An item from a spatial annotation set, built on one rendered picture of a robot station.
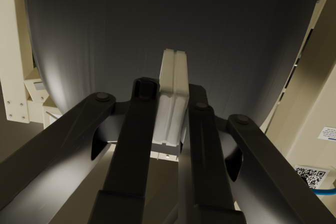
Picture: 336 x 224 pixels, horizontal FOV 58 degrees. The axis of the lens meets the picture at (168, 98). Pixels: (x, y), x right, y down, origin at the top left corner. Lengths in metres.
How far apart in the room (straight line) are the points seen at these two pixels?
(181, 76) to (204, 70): 0.13
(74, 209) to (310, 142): 2.73
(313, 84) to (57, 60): 0.46
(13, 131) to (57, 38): 3.72
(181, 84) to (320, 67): 0.48
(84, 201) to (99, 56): 2.96
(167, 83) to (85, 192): 3.16
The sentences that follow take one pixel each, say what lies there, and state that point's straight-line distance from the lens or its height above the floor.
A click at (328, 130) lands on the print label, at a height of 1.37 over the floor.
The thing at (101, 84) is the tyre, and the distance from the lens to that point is 0.33.
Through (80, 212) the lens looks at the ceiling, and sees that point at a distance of 3.16.
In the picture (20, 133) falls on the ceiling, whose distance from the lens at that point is 3.99.
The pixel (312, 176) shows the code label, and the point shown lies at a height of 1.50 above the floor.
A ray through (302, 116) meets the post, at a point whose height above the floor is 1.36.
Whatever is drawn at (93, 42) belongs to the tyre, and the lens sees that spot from 0.30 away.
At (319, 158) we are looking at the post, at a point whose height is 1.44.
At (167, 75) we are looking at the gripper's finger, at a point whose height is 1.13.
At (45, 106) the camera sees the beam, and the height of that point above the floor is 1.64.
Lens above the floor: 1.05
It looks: 34 degrees up
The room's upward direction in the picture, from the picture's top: 169 degrees counter-clockwise
